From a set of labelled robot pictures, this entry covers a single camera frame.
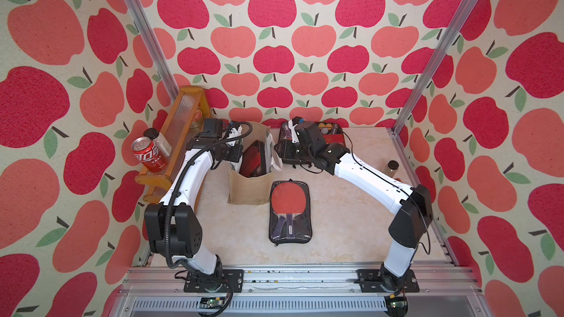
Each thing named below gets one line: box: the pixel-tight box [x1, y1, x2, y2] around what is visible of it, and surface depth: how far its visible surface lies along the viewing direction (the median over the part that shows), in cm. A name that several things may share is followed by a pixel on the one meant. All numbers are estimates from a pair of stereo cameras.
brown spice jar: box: [383, 159, 400, 178], surface depth 97 cm
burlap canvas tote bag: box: [227, 121, 276, 206], surface depth 82 cm
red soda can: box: [131, 136, 169, 173], surface depth 65 cm
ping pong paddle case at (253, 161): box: [239, 139, 267, 179], surface depth 98 cm
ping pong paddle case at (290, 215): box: [268, 178, 313, 246], surface depth 89 cm
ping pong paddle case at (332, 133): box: [317, 121, 346, 148], surface depth 121 cm
